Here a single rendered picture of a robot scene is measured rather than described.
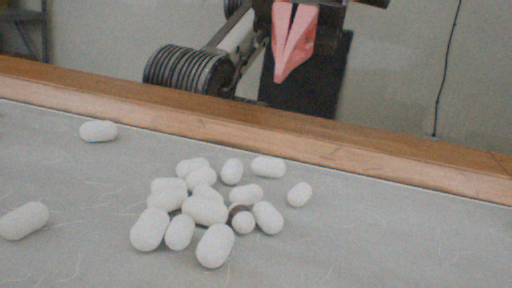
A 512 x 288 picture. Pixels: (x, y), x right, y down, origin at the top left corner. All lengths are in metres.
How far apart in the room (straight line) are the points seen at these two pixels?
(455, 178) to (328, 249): 0.21
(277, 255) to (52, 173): 0.21
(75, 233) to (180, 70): 0.45
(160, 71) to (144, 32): 1.90
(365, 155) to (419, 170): 0.06
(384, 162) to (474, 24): 1.94
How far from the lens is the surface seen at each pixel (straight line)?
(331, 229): 0.37
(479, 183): 0.52
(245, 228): 0.33
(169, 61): 0.75
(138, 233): 0.30
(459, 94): 2.44
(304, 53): 0.48
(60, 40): 2.95
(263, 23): 0.51
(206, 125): 0.50
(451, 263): 0.38
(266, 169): 0.42
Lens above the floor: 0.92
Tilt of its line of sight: 21 degrees down
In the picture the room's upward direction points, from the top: 9 degrees clockwise
